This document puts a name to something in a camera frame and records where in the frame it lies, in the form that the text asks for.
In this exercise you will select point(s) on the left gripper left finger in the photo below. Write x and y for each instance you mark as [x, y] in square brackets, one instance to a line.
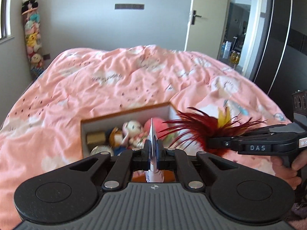
[125, 164]

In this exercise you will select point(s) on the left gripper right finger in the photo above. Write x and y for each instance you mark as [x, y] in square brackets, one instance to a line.
[180, 163]

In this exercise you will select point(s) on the white hand cream tube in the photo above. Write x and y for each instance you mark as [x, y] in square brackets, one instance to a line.
[153, 175]

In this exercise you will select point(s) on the red feather toy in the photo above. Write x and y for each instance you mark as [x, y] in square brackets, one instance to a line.
[198, 126]

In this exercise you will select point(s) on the gold cardboard box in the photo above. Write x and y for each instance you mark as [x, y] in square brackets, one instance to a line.
[94, 139]

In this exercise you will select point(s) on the pink fluffy pompom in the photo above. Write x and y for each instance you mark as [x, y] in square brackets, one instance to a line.
[159, 127]

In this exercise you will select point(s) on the person right hand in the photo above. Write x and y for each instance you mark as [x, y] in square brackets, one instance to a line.
[290, 175]

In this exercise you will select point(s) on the white crochet bunny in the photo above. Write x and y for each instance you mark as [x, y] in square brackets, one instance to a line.
[134, 133]

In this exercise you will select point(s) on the brown plush dog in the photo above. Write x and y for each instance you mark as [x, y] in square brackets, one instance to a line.
[116, 141]

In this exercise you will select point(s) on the orange cardboard box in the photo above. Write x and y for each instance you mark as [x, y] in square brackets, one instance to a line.
[166, 111]

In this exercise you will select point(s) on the pink patterned duvet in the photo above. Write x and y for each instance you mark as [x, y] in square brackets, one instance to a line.
[42, 131]

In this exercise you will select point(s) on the cream room door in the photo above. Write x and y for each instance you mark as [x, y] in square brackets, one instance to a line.
[206, 26]

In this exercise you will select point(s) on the stuffed toy column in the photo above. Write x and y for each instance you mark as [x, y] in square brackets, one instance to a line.
[31, 24]

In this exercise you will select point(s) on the grey wall switch panel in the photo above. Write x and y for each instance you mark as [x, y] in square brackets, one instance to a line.
[130, 6]

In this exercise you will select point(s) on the window with frame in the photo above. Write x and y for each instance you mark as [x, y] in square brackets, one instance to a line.
[5, 20]

